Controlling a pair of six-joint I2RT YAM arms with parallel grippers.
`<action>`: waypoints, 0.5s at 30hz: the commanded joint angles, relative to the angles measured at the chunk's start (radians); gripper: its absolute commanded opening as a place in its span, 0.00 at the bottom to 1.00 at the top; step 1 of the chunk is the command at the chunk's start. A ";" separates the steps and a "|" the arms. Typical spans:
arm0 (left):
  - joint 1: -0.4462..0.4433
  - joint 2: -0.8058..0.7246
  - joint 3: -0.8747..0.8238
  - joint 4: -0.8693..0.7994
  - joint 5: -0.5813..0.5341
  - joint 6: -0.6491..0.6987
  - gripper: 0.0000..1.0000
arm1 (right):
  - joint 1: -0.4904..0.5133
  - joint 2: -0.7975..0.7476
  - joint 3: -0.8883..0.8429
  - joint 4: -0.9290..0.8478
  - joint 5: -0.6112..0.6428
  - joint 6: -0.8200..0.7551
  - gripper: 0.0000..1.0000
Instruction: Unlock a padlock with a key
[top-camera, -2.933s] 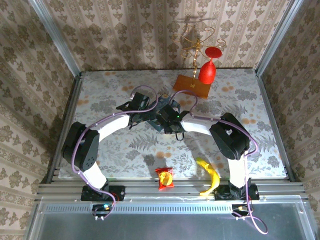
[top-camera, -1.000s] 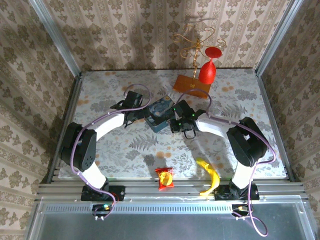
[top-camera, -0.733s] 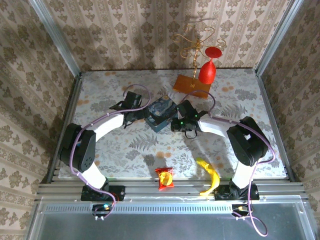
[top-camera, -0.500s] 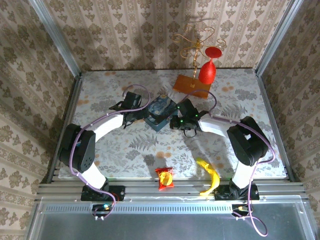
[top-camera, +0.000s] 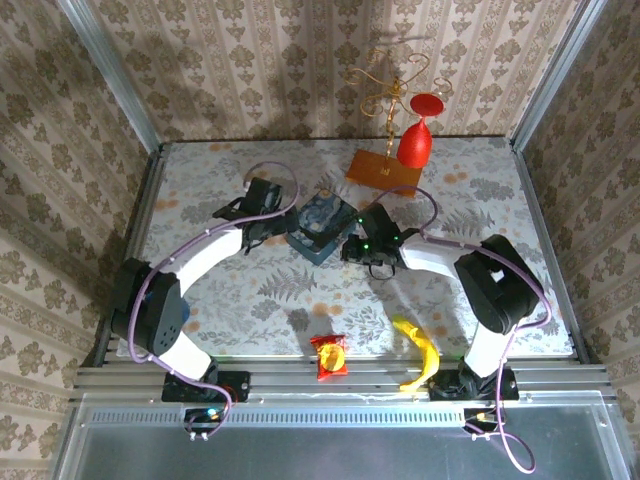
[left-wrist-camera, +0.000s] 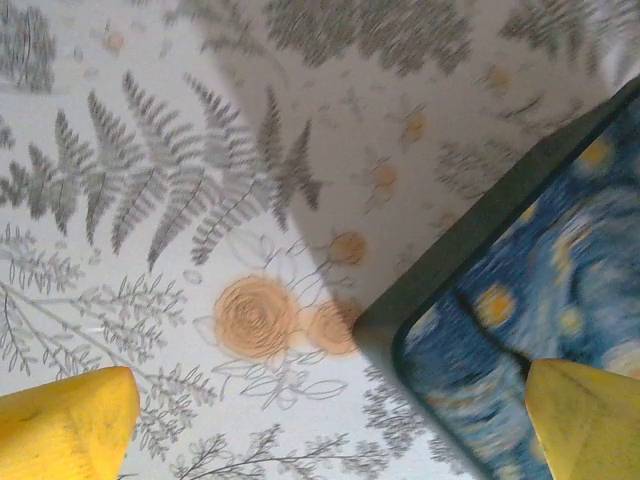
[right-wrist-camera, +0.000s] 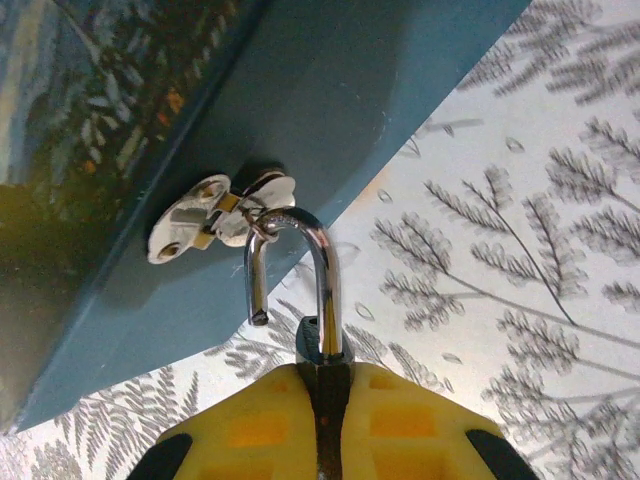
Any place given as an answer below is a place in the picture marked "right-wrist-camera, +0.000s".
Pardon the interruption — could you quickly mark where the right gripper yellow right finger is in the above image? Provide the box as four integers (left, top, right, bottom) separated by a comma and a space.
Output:
342, 362, 540, 480

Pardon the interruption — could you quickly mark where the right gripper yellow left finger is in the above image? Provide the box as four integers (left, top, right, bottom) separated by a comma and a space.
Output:
125, 363, 322, 480

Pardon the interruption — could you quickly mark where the padlock with chrome shackle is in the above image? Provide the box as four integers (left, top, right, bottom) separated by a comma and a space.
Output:
243, 207, 358, 480

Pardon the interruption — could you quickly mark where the blue box with painting print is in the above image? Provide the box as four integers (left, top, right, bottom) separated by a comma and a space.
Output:
0, 0, 534, 434

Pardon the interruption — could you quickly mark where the silver hasp latch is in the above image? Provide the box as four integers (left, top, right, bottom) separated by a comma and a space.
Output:
146, 159, 296, 266

